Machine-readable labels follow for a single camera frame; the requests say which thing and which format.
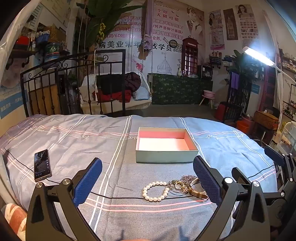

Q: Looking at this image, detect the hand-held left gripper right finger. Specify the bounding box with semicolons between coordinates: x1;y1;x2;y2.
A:
193;156;271;241

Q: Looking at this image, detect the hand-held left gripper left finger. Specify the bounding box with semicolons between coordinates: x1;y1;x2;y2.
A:
26;158;102;241

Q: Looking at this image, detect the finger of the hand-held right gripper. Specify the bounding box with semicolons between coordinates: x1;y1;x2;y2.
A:
264;146;296;186
232;167;253;186

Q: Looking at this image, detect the wristwatch with tan strap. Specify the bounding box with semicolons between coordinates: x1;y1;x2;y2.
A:
188;178;209;200

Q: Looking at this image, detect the long metal chain necklace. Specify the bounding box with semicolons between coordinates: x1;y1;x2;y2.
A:
174;175;199;193

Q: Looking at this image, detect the small gold chain bracelet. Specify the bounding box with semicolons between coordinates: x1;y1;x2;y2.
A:
167;179;186;192

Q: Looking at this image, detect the white pearl bracelet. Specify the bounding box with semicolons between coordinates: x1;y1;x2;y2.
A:
142;181;170;202

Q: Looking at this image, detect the pale green box pink inside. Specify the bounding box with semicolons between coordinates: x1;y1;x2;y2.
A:
135;127;199;163

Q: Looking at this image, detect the orange bucket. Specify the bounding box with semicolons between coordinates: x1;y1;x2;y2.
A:
236;120;252;135

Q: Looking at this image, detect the blue grey striped blanket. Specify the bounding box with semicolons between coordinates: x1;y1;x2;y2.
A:
0;113;281;241

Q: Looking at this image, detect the smartphone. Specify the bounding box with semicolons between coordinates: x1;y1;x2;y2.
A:
34;149;52;182

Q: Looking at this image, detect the red bag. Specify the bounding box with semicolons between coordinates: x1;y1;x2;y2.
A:
215;103;229;122

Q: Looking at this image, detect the black iron rack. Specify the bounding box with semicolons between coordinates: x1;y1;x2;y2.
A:
226;80;252;121

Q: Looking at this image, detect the orange patterned cloth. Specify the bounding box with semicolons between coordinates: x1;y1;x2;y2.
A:
1;203;28;235

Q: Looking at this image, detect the purple cloth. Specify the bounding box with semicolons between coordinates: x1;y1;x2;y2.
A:
231;72;240;90

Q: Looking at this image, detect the pink stool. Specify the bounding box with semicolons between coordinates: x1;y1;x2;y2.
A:
199;90;216;108

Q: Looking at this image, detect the red cloth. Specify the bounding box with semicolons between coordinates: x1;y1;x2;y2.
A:
92;90;134;103

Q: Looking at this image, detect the green patterned cabinet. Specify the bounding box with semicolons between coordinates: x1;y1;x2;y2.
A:
147;73;213;105

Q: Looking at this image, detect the white strip lamp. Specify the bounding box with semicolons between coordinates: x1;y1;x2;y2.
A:
242;46;296;78

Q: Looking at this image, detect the black cloth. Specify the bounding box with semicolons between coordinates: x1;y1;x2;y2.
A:
96;74;130;95

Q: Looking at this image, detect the light blue pillow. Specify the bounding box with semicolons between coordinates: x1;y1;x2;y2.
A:
132;88;150;101

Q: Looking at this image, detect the dark maroon jacket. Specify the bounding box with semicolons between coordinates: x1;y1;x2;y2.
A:
124;72;142;92

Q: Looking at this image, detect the white hanging swing chair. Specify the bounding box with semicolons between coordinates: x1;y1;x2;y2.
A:
79;72;153;110

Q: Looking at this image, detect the green paint bucket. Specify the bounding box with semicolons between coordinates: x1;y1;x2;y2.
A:
44;43;61;63

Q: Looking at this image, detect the large green leafy plant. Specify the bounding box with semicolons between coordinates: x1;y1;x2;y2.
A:
77;0;149;50

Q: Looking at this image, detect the black cable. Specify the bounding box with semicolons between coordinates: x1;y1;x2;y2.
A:
4;148;210;200

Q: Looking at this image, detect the black iron bed frame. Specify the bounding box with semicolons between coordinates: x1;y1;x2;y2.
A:
20;49;127;118

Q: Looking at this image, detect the white wall poster with grid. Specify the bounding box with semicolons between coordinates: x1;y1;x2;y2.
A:
236;4;258;48

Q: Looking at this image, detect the wall poster with pink edge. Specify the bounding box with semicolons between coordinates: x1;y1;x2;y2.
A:
208;9;225;50

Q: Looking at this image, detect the narrow brown wall poster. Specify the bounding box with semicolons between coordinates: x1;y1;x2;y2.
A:
223;9;239;41

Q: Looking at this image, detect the wooden wall shelf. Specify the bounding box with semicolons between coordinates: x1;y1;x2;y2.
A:
9;47;70;69

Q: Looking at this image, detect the large wall poster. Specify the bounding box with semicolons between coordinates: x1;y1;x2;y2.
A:
95;0;205;76

